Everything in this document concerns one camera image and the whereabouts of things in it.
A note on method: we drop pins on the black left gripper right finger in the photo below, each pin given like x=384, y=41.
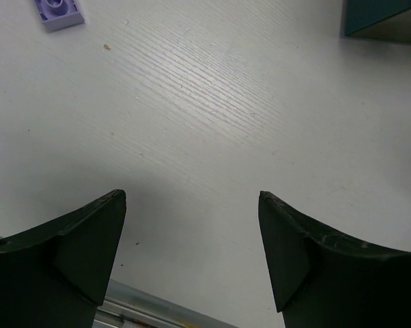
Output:
x=322, y=277

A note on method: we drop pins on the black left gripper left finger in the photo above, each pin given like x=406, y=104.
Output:
x=57, y=273

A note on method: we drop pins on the teal drawer cabinet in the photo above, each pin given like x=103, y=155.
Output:
x=388, y=20

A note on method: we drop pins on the aluminium table front rail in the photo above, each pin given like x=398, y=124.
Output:
x=127, y=307

